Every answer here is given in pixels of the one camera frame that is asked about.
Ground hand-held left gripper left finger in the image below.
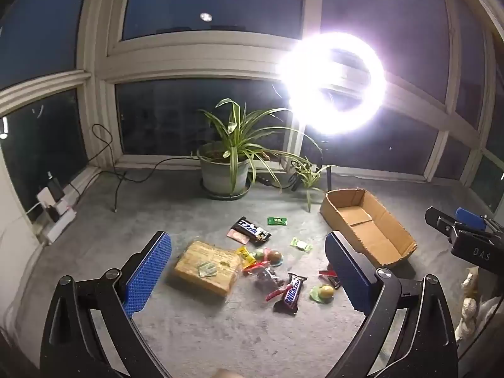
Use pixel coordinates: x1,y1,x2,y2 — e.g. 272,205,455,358
39,231,174,378

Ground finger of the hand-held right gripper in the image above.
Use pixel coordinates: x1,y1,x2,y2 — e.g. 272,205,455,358
424,206,461,242
455,207,504,234

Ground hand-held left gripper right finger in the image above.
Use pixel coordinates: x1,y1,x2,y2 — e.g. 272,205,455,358
324,231,460,378

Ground small brown candy bar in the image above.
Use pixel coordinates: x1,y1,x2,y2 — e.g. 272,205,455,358
318,270,341,289

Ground green and yellow jelly cup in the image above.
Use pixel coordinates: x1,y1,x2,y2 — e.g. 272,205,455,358
309,283,338,305

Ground brown cardboard box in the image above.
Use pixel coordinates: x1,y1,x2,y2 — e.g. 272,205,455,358
319,188,418,267

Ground light green candy packet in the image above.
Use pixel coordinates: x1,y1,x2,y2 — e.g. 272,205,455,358
290,237,314,253

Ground brown nougat chocolate bar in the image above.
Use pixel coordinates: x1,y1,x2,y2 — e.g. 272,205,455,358
273,272,308,316

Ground sliced bread packet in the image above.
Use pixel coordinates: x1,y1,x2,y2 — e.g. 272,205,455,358
173,240,242,297

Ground red candy wrapper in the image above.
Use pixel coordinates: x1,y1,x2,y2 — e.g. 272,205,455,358
243,260,272,275
265,285,291,302

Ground clear bag of dark candies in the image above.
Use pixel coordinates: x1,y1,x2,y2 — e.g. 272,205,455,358
254,268,285,291

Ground yellow candy packet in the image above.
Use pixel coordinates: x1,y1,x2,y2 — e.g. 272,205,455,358
236,246,256,269

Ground black light stand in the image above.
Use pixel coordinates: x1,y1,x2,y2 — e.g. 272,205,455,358
314,133,336,193

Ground small spider plantlet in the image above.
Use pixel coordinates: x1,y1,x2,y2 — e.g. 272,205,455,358
289,157,328,212

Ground white power strip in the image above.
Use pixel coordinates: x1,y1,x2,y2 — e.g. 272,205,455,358
37,189,78,243

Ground dark brown chocolate bar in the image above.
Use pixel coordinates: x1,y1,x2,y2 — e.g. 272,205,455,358
230,216,272,245

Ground dark green pot saucer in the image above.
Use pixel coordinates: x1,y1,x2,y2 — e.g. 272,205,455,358
200,179,253,201

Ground grey plant pot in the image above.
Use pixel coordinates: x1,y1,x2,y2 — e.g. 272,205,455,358
196,141,251,197

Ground black power adapter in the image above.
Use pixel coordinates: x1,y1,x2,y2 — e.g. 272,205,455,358
46,172,66,202

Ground spider plant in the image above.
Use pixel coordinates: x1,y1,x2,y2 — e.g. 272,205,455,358
196,98,318,190

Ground black cable with inline controller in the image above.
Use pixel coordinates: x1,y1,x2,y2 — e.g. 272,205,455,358
248,167,302,192

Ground ring light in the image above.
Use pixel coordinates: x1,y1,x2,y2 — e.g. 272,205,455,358
279,31,387,135

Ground white window frame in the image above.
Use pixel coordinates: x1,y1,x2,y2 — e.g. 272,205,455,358
0,0,504,245

